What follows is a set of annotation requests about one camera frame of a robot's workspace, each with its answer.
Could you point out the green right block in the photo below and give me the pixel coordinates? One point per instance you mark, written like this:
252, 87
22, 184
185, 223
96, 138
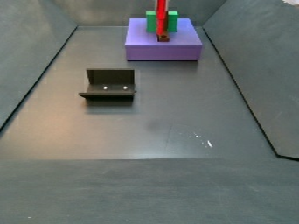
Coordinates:
172, 21

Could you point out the purple base board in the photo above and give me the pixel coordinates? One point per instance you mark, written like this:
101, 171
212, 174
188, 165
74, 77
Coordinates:
142, 47

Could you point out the green left block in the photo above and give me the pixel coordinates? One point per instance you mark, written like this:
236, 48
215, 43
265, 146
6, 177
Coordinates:
150, 21

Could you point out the brown upright block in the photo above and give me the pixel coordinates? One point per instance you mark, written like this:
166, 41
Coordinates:
162, 37

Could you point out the green block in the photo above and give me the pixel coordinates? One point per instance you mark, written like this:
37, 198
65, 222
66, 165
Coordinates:
172, 21
150, 21

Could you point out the black metal bracket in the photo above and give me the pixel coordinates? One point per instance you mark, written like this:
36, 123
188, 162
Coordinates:
109, 82

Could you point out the red hexagonal peg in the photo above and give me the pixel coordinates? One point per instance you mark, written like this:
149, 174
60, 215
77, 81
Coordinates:
160, 16

